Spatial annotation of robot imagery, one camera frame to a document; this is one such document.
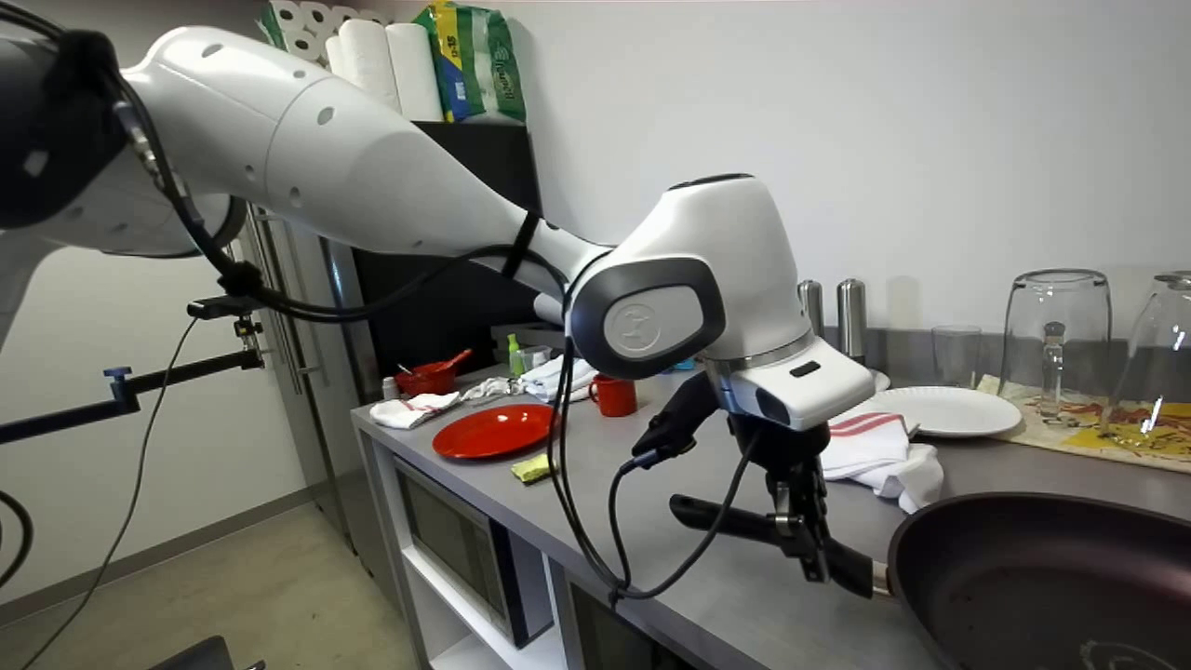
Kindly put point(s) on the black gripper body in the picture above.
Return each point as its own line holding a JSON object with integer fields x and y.
{"x": 779, "y": 451}

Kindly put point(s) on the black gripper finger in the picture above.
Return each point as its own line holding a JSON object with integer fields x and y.
{"x": 784, "y": 502}
{"x": 808, "y": 531}

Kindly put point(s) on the black frying pan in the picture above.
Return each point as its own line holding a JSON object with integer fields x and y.
{"x": 1017, "y": 579}

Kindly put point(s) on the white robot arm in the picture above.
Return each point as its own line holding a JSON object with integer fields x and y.
{"x": 137, "y": 157}

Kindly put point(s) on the white red-striped towel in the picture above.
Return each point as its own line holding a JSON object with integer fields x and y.
{"x": 877, "y": 451}

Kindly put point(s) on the left steel grinder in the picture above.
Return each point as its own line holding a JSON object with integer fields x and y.
{"x": 814, "y": 301}

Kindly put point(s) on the steel grinder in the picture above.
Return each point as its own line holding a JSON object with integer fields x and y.
{"x": 852, "y": 317}
{"x": 814, "y": 301}

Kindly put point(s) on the right steel grinder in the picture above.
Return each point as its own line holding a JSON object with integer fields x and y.
{"x": 852, "y": 317}

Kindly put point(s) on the white round plate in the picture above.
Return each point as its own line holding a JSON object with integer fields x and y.
{"x": 949, "y": 409}

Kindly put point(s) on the red mug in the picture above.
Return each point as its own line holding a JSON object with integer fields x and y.
{"x": 612, "y": 397}

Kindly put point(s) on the yellow sponge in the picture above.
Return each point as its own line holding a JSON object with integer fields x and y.
{"x": 531, "y": 471}

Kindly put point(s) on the large red plate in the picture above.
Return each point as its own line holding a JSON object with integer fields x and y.
{"x": 493, "y": 432}

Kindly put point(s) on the left upturned glass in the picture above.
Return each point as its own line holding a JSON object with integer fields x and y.
{"x": 1053, "y": 331}

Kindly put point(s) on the upturned glass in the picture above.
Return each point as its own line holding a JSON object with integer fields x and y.
{"x": 1159, "y": 356}
{"x": 1053, "y": 331}

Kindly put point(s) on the yellow patterned placemat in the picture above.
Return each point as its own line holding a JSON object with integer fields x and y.
{"x": 1134, "y": 432}

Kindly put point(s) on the right upturned glass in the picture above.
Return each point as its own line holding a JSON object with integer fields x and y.
{"x": 1159, "y": 356}

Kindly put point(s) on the green packaged goods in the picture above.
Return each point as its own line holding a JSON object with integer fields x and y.
{"x": 474, "y": 64}

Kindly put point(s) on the paper towel rolls pack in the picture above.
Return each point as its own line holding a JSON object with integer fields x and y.
{"x": 387, "y": 62}

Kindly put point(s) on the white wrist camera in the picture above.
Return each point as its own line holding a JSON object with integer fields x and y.
{"x": 795, "y": 389}

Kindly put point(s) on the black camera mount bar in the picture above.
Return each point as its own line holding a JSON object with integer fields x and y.
{"x": 129, "y": 389}

